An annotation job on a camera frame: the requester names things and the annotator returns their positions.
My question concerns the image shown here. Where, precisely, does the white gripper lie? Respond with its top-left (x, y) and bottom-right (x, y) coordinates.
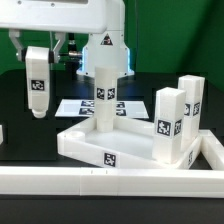
top-left (0, 0), bottom-right (107, 63)

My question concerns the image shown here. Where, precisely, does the white desk tabletop tray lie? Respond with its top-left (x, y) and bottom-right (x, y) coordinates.
top-left (57, 116), bottom-right (202, 169)

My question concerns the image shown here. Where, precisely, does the black vertical pole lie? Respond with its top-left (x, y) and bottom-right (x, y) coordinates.
top-left (68, 33), bottom-right (77, 51)

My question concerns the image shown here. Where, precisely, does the fiducial marker sheet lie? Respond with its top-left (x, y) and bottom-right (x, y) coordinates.
top-left (55, 99), bottom-right (149, 119)

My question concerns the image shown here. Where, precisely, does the white block left edge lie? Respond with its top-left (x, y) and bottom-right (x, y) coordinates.
top-left (0, 125), bottom-right (3, 145)

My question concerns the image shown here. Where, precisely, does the black cable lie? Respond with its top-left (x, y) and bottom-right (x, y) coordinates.
top-left (59, 50), bottom-right (83, 59)

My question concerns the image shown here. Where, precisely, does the white fixture wall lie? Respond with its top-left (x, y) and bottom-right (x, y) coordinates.
top-left (0, 131), bottom-right (224, 198)

